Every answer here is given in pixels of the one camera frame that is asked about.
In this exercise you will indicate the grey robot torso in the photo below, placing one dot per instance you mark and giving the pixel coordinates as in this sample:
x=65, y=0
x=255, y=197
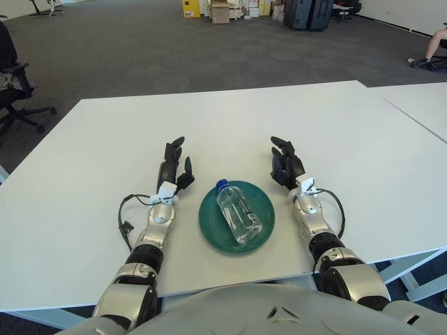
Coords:
x=262, y=314

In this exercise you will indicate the black suitcase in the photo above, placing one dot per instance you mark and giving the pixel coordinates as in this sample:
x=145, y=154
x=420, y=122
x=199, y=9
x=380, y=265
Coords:
x=319, y=14

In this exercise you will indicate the stacked white cartons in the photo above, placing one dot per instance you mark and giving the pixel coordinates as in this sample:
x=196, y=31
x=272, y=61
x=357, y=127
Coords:
x=251, y=8

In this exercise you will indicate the clear plastic water bottle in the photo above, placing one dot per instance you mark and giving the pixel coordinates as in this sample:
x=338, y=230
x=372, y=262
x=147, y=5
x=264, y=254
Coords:
x=239, y=216

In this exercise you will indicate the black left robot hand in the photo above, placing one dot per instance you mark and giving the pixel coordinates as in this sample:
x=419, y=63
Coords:
x=171, y=171

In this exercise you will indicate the dark grey suitcase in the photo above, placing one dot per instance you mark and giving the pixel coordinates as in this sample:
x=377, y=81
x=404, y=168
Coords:
x=297, y=14

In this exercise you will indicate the seated person in shorts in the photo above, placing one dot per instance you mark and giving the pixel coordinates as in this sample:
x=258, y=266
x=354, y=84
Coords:
x=434, y=45

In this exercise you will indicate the brown cardboard box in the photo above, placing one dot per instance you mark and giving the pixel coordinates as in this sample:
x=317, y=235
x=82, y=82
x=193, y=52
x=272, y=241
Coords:
x=220, y=12

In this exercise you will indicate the clear plastic bag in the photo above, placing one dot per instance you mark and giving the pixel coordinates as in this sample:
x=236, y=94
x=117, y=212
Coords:
x=279, y=12

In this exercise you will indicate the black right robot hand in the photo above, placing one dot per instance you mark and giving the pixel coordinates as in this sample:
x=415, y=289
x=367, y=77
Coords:
x=288, y=165

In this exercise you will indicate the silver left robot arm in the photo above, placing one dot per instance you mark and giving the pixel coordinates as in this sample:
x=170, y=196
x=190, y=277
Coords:
x=159, y=216

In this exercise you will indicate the distant white desk legs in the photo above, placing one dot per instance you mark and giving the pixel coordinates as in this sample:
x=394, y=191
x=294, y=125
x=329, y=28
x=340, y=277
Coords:
x=45, y=6

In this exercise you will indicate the white table frame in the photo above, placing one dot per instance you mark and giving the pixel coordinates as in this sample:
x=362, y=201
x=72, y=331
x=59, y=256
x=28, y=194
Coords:
x=419, y=289

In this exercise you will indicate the green round plate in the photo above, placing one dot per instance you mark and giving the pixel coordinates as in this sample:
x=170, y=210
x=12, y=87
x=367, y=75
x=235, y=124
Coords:
x=209, y=223

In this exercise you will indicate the distant black office chair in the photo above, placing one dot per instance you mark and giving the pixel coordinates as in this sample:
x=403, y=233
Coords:
x=347, y=9

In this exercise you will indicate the yellow box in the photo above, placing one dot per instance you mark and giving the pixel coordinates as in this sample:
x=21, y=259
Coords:
x=191, y=8

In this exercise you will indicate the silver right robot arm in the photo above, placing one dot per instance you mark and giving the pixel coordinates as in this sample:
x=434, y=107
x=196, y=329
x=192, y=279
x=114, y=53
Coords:
x=307, y=209

